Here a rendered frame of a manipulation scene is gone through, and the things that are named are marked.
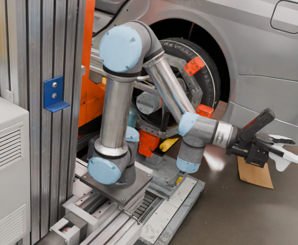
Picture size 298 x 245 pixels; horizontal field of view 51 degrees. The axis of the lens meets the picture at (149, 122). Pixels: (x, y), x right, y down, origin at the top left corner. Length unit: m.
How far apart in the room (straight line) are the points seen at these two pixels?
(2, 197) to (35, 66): 0.38
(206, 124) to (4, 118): 0.55
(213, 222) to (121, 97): 1.68
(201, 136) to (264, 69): 1.10
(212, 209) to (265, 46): 1.29
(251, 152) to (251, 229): 1.65
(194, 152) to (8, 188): 0.55
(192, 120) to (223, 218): 1.67
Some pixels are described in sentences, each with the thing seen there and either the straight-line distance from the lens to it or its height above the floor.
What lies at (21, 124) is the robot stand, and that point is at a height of 1.20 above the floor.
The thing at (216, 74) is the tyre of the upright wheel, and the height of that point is 1.03.
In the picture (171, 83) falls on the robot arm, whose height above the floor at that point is 1.29.
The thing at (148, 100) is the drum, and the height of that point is 0.88.
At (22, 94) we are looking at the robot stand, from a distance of 0.92.
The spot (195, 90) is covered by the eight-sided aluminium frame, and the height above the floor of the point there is 0.98.
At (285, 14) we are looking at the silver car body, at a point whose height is 1.48.
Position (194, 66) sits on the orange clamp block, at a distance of 1.84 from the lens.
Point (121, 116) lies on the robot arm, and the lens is 0.98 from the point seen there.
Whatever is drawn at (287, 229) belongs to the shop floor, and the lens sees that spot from 2.72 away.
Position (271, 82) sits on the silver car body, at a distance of 1.98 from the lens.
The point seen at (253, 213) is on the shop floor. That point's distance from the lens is 2.70.
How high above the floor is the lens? 1.66
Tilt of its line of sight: 29 degrees down
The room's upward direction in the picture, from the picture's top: 11 degrees clockwise
